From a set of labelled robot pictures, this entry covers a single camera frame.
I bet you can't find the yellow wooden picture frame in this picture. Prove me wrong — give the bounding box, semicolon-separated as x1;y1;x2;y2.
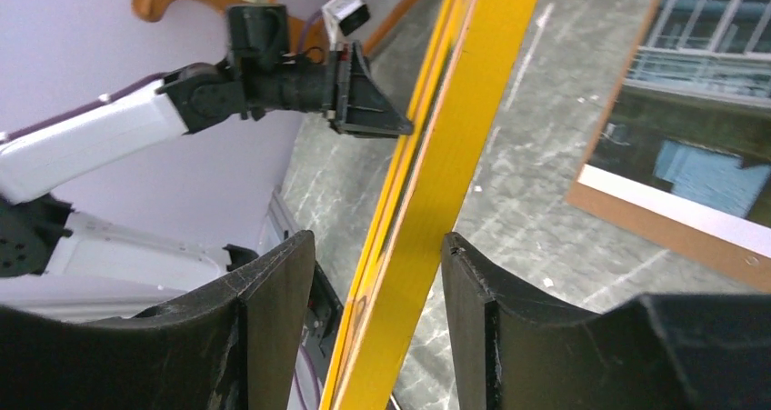
320;0;537;409

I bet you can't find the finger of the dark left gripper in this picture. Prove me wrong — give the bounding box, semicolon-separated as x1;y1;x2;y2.
345;41;414;138

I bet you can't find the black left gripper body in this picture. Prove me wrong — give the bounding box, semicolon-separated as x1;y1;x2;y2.
224;5;350;131

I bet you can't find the printed building photo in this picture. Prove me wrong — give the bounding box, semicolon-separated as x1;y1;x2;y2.
576;0;771;259

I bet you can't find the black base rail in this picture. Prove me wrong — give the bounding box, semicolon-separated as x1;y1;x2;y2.
302;263;343;386

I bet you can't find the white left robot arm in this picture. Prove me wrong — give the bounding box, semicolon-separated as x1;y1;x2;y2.
1;4;414;291

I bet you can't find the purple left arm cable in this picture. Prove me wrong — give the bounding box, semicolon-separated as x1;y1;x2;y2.
292;344;324;410

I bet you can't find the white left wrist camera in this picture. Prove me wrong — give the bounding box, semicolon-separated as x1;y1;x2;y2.
321;0;371;51

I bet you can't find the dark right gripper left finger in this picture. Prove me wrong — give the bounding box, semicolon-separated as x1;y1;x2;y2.
1;230;315;409

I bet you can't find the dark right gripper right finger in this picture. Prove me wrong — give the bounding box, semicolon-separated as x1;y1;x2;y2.
441;233;770;409

